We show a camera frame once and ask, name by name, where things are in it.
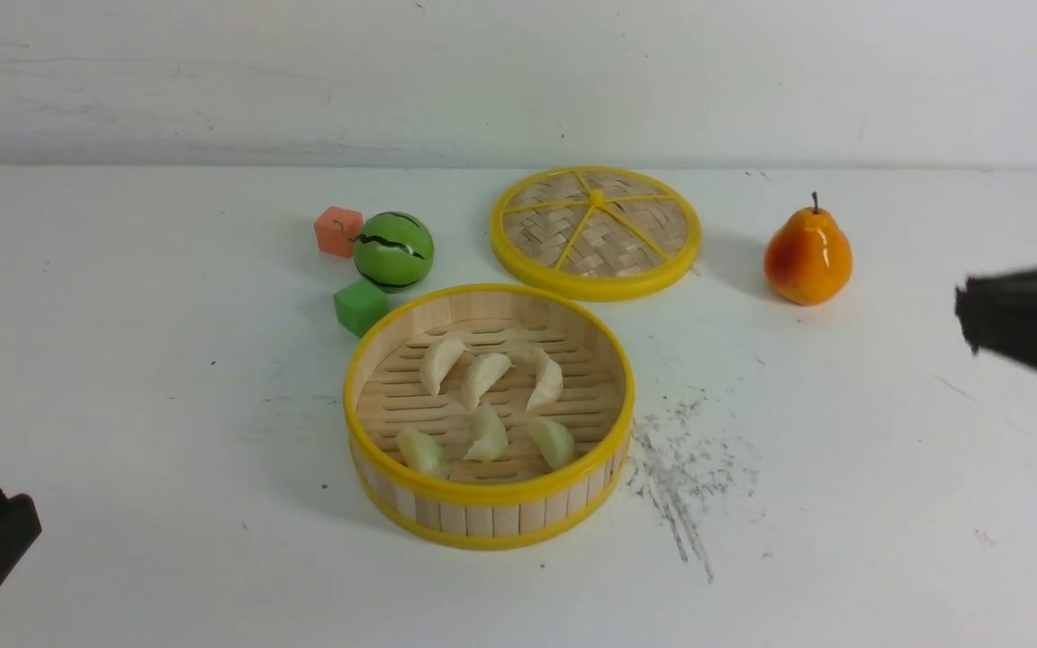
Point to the woven bamboo steamer lid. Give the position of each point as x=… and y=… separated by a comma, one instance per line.
x=595, y=233

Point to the green toy watermelon ball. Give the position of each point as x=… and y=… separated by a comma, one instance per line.
x=394, y=251

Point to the bamboo steamer tray yellow rim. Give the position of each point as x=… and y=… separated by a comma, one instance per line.
x=516, y=500

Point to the green foam cube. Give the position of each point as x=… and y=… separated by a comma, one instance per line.
x=359, y=306

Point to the orange foam cube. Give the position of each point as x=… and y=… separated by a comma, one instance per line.
x=336, y=230

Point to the white dumpling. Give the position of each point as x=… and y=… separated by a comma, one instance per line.
x=438, y=361
x=554, y=441
x=489, y=435
x=485, y=370
x=422, y=453
x=549, y=380

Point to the orange toy pear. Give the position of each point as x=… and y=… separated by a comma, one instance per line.
x=809, y=260

